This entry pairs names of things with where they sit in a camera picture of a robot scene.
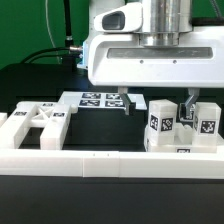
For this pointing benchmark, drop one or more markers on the white U-shaped obstacle frame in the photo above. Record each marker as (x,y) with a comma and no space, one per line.
(105,164)

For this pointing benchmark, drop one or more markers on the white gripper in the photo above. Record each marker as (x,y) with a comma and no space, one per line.
(156,43)

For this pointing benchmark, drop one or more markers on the white chair back part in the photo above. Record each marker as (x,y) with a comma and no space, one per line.
(53,118)

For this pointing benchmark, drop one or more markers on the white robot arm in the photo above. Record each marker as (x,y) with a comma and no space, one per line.
(154,43)

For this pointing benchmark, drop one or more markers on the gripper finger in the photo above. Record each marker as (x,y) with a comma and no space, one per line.
(189,104)

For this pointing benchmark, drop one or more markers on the white chair seat part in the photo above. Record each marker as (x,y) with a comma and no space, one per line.
(182,143)

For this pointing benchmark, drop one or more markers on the white tag sheet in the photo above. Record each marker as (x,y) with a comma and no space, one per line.
(94,100)

